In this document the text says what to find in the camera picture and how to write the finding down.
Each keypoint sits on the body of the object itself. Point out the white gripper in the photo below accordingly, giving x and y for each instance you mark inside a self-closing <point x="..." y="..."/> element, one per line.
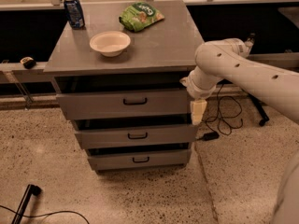
<point x="196" y="90"/>

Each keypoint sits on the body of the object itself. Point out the grey top drawer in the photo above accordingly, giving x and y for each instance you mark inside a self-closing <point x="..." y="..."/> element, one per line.
<point x="123" y="104"/>

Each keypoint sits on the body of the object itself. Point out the grey drawer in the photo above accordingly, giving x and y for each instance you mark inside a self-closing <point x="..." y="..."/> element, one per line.
<point x="123" y="104"/>
<point x="136" y="136"/>
<point x="140" y="159"/>

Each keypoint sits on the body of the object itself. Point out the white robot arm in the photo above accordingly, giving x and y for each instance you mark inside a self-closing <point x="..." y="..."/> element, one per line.
<point x="277" y="87"/>

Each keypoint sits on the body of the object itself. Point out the grey bottom drawer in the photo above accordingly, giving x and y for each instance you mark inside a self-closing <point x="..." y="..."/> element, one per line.
<point x="140" y="159"/>

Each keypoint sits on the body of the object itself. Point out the grey middle drawer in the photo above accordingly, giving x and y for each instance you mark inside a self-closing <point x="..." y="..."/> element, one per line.
<point x="136" y="136"/>

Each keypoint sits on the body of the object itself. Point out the grey drawer cabinet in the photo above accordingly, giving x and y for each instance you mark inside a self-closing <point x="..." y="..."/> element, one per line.
<point x="157" y="59"/>

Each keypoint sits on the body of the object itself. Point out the black rolling stand leg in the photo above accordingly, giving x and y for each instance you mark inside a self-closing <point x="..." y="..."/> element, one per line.
<point x="257" y="104"/>

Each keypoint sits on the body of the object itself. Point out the small clear bottle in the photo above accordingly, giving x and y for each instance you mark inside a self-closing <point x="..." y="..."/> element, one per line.
<point x="250" y="42"/>

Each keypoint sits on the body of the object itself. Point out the white bowl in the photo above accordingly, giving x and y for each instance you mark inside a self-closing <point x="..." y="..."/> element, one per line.
<point x="111" y="43"/>

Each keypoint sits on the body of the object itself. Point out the green chip bag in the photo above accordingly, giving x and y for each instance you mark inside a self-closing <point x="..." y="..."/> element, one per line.
<point x="139" y="16"/>

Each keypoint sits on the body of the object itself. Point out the blue soda can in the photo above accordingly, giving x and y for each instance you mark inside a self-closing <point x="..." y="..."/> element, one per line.
<point x="74" y="13"/>

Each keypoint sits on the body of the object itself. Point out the yellow black tape measure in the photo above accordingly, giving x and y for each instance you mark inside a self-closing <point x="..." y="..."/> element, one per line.
<point x="28" y="62"/>

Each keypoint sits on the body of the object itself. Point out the black stand leg left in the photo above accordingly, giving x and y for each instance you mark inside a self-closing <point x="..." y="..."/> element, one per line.
<point x="30" y="190"/>

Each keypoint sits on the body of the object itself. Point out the grey metal rail shelf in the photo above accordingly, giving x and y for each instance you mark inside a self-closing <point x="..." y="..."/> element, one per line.
<point x="288" y="60"/>

